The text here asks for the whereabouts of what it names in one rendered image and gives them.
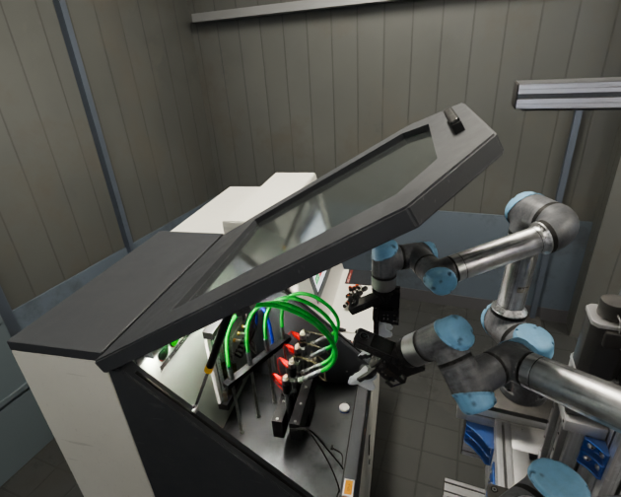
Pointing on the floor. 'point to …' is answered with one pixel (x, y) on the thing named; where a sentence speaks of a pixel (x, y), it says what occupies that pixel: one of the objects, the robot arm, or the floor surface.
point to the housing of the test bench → (50, 377)
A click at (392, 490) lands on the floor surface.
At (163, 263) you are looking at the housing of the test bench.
